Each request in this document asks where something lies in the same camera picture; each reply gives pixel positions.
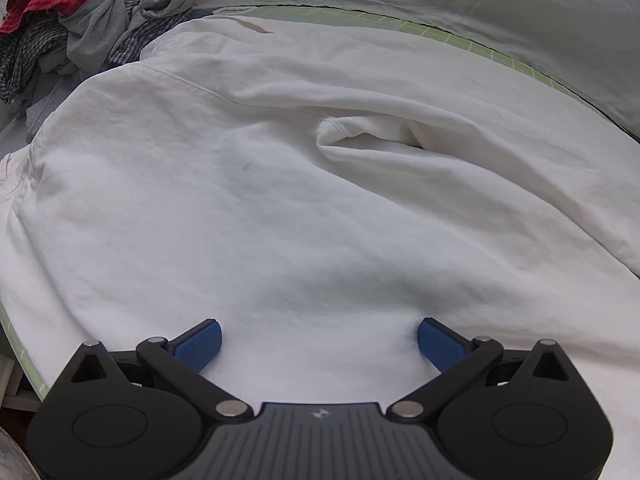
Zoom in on white pants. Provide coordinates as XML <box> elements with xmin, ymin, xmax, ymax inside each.
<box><xmin>0</xmin><ymin>14</ymin><xmax>640</xmax><ymax>480</ymax></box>

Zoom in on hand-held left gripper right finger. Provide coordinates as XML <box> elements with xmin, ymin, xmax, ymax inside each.
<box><xmin>389</xmin><ymin>317</ymin><xmax>578</xmax><ymax>423</ymax></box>

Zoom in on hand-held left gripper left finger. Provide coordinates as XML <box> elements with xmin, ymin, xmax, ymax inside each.
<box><xmin>62</xmin><ymin>318</ymin><xmax>253</xmax><ymax>423</ymax></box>

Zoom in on green grid mat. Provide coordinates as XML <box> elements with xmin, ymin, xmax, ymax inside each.
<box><xmin>0</xmin><ymin>4</ymin><xmax>640</xmax><ymax>403</ymax></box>

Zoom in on plaid shirt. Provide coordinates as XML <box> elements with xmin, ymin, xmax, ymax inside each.
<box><xmin>0</xmin><ymin>0</ymin><xmax>166</xmax><ymax>106</ymax></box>

